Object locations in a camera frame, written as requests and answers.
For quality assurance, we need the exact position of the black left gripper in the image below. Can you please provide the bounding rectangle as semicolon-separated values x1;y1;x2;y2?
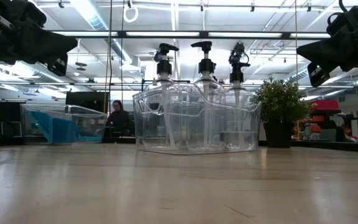
0;0;78;77

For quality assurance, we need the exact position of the red storage bin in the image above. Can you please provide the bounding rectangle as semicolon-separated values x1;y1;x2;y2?
311;99;342;114

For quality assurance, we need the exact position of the black monitor screen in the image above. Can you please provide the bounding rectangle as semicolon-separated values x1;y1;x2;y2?
65;91;110;113

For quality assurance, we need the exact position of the green plant in black pot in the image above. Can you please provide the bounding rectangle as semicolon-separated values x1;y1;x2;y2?
252;77;313;143

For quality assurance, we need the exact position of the small clear plastic bin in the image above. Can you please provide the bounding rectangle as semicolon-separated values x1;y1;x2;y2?
20;103;108;145

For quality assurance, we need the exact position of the person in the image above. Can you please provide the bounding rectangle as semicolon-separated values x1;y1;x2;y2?
106;99;131;138

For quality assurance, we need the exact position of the thin dark hanging cable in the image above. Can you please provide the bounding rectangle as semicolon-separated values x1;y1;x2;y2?
294;0;298;78

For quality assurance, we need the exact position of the black hanging cable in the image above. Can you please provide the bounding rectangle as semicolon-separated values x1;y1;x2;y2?
120;0;125;103
108;0;114;139

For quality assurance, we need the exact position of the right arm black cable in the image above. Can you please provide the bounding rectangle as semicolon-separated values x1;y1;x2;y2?
326;0;351;35

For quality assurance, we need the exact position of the black overhead rig camera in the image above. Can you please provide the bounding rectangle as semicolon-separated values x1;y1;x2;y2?
227;42;250;65

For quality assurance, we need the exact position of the white cable loop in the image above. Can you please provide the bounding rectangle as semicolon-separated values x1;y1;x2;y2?
122;5;139;24

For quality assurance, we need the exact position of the black overhead frame bar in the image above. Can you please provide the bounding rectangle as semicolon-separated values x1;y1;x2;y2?
51;30;332;40

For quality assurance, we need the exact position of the clear plastic caddy with handles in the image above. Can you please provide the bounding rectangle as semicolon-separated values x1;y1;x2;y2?
132;82;263;156

